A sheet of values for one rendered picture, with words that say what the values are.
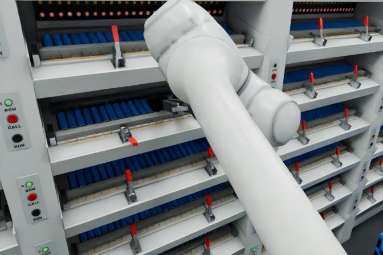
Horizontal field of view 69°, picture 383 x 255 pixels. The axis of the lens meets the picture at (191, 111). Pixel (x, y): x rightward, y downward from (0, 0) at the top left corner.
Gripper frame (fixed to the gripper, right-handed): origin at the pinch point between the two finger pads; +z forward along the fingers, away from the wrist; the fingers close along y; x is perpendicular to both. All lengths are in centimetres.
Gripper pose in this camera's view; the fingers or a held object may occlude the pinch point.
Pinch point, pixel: (173, 100)
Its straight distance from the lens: 79.1
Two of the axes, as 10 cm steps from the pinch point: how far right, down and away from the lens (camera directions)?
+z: -4.8, -1.2, 8.7
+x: 1.0, 9.8, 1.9
